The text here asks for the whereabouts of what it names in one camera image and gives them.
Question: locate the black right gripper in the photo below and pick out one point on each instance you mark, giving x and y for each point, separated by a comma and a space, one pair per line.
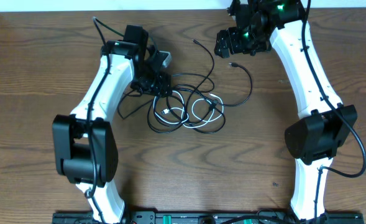
233, 34

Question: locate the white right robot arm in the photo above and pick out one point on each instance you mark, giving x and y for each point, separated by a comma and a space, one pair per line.
323, 120

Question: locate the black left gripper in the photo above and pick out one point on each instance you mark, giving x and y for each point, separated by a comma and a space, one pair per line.
155, 86

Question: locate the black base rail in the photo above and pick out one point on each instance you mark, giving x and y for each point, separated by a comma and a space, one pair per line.
263, 216

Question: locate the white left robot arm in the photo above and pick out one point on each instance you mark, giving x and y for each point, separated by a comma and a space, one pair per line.
85, 148

